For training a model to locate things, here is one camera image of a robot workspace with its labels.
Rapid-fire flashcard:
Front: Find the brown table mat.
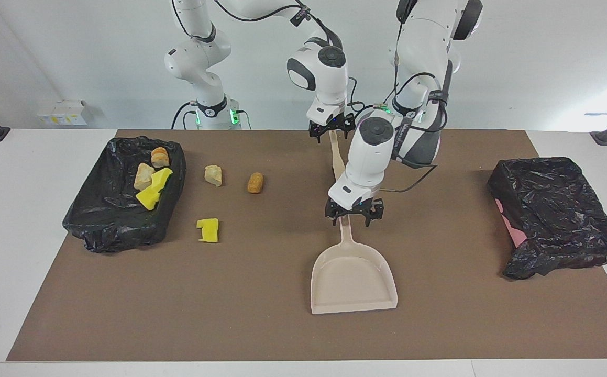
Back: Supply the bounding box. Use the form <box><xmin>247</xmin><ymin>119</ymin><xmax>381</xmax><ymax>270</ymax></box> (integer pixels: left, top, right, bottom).
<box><xmin>7</xmin><ymin>130</ymin><xmax>607</xmax><ymax>362</ymax></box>

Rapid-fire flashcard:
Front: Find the white box with yellow labels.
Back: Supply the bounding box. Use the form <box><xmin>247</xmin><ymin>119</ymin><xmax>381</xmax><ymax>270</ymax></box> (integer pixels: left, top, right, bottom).
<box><xmin>37</xmin><ymin>101</ymin><xmax>93</xmax><ymax>126</ymax></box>

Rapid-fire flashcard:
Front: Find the beige plastic dustpan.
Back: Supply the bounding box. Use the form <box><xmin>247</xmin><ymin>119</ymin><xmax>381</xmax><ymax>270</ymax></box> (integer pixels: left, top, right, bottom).
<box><xmin>311</xmin><ymin>216</ymin><xmax>398</xmax><ymax>315</ymax></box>

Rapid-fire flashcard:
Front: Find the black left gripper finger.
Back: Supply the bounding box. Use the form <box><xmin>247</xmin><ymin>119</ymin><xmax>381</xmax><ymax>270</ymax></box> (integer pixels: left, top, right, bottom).
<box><xmin>363</xmin><ymin>202</ymin><xmax>385</xmax><ymax>227</ymax></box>
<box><xmin>325</xmin><ymin>205</ymin><xmax>347</xmax><ymax>227</ymax></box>

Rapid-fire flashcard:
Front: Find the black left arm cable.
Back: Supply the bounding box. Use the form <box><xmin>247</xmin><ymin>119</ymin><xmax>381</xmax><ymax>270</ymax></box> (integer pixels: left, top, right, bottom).
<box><xmin>382</xmin><ymin>52</ymin><xmax>451</xmax><ymax>194</ymax></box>

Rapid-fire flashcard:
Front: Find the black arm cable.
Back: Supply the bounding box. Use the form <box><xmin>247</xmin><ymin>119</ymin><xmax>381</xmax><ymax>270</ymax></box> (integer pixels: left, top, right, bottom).
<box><xmin>382</xmin><ymin>52</ymin><xmax>451</xmax><ymax>194</ymax></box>
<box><xmin>214</xmin><ymin>0</ymin><xmax>368</xmax><ymax>115</ymax></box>

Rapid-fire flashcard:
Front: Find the beige hand brush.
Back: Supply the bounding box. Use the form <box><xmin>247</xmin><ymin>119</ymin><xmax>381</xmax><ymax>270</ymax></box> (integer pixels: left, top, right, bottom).
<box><xmin>328</xmin><ymin>131</ymin><xmax>346</xmax><ymax>181</ymax></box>

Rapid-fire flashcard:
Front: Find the pale bread piece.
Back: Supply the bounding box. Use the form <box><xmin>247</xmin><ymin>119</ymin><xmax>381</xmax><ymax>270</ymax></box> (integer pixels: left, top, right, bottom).
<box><xmin>134</xmin><ymin>162</ymin><xmax>156</xmax><ymax>191</ymax></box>

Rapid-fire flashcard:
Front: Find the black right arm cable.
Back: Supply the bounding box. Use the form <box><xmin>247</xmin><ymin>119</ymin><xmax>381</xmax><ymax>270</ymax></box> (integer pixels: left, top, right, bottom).
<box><xmin>214</xmin><ymin>0</ymin><xmax>368</xmax><ymax>115</ymax></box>

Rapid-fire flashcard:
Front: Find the black bag lined pink bin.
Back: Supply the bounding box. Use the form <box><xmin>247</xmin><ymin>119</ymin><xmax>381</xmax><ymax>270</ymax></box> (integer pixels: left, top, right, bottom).
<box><xmin>487</xmin><ymin>157</ymin><xmax>607</xmax><ymax>281</ymax></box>

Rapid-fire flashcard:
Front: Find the large yellow green sponge piece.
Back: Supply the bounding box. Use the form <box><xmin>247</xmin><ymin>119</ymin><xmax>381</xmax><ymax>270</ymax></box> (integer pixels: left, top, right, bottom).
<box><xmin>136</xmin><ymin>186</ymin><xmax>163</xmax><ymax>211</ymax></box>

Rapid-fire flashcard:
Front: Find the notched yellow sponge piece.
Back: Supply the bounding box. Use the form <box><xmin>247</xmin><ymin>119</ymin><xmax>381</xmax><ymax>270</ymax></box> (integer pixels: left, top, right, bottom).
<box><xmin>196</xmin><ymin>218</ymin><xmax>219</xmax><ymax>243</ymax></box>

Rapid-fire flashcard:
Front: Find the black right base cable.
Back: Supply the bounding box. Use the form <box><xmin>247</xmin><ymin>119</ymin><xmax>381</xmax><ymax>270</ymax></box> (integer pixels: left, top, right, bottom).
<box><xmin>171</xmin><ymin>101</ymin><xmax>200</xmax><ymax>130</ymax></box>

